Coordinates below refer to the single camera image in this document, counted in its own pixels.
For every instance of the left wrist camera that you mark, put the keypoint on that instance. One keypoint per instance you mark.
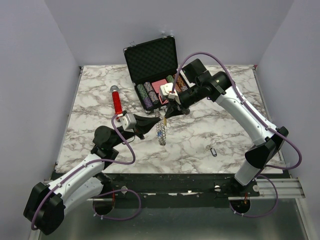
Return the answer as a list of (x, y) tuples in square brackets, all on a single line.
[(127, 120)]

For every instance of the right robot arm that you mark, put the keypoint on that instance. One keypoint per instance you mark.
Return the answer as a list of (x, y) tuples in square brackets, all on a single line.
[(267, 138)]

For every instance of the metal disc with keyrings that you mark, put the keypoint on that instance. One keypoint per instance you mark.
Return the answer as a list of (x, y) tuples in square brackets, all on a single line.
[(160, 128)]

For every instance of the key with black tag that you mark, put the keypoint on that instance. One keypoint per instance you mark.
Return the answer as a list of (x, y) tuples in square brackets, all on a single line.
[(211, 149)]

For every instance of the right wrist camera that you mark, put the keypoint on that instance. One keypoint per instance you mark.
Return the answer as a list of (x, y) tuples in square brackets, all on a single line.
[(167, 93)]

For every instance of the red microphone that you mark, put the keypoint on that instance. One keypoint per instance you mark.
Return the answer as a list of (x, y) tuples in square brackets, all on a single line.
[(116, 100)]

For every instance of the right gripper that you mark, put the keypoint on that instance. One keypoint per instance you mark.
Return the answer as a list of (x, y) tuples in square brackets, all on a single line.
[(174, 108)]

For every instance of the pink playing cards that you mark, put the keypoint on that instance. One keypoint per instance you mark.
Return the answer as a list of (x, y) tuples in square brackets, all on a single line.
[(156, 86)]

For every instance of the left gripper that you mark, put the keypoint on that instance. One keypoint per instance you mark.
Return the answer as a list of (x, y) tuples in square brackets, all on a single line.
[(144, 124)]

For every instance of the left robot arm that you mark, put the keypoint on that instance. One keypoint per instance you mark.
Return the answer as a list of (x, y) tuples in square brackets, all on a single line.
[(48, 204)]

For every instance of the black poker chip case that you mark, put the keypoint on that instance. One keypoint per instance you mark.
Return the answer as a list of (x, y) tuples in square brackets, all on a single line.
[(149, 62)]

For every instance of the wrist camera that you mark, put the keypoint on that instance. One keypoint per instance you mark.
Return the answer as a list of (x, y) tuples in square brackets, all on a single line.
[(127, 120), (167, 93)]

